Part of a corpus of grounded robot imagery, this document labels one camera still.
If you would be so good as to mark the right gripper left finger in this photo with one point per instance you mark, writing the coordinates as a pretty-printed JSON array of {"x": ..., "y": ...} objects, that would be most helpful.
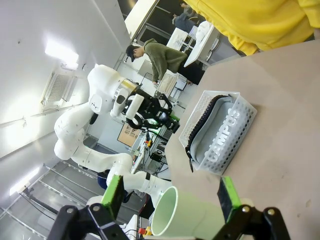
[{"x": 100, "y": 222}]

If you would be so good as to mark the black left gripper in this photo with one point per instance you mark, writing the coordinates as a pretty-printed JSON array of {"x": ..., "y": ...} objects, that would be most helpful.
[{"x": 151, "y": 107}]

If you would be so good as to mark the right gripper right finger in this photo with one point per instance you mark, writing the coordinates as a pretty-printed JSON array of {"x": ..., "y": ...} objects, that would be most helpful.
[{"x": 250, "y": 225}]

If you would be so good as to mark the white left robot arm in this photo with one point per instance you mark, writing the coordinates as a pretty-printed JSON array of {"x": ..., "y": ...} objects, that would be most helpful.
[{"x": 75, "y": 130}]

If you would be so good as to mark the white perforated plastic basket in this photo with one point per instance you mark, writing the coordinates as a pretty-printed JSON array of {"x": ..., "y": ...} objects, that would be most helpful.
[{"x": 245, "y": 125}]

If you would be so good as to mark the orange poster board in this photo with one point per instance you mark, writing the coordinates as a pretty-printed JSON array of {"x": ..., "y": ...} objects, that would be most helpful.
[{"x": 128, "y": 136}]

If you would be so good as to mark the red emergency stop button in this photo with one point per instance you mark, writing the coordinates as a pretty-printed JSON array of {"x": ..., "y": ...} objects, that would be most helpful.
[{"x": 143, "y": 231}]

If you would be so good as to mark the grey pencil case black zipper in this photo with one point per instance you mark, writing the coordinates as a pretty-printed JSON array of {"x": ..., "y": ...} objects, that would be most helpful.
[{"x": 212, "y": 130}]

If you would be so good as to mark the light green plastic cup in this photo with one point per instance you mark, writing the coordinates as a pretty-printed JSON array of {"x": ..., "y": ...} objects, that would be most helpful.
[{"x": 190, "y": 212}]

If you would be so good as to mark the person in olive sweater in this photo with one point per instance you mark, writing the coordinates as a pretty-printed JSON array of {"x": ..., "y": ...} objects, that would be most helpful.
[{"x": 165, "y": 57}]

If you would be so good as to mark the white table with round leg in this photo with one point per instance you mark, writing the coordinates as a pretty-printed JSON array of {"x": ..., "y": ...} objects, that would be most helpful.
[{"x": 200, "y": 52}]

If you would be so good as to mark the seated person in grey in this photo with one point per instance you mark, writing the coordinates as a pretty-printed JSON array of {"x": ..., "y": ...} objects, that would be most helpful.
[{"x": 185, "y": 20}]

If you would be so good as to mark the ceiling air vent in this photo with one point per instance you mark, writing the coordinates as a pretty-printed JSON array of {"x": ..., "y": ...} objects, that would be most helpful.
[{"x": 57, "y": 88}]

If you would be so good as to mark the person torso yellow hoodie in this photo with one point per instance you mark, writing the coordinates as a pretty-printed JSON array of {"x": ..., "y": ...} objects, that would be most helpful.
[{"x": 262, "y": 15}]

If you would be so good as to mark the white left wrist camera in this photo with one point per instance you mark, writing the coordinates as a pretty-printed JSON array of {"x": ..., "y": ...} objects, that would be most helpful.
[{"x": 134, "y": 106}]

